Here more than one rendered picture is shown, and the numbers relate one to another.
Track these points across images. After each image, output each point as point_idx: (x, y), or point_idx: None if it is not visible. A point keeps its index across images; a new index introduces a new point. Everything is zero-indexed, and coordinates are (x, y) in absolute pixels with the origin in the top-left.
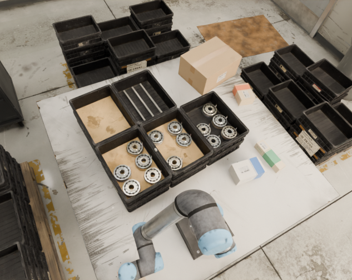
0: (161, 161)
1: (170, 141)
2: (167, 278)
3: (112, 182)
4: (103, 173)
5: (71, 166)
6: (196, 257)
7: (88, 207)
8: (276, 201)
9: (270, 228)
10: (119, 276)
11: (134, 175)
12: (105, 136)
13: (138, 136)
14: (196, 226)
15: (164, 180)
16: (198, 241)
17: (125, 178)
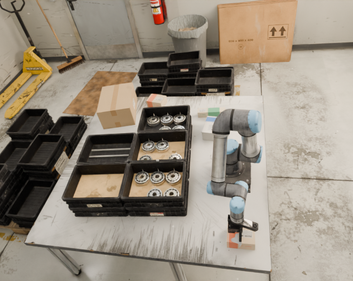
0: (169, 161)
1: (156, 155)
2: (252, 215)
3: (155, 208)
4: (139, 219)
5: (112, 241)
6: (250, 183)
7: (158, 245)
8: None
9: (259, 139)
10: (237, 208)
11: (163, 189)
12: (114, 194)
13: (134, 173)
14: (240, 122)
15: (184, 166)
16: (248, 127)
17: (161, 194)
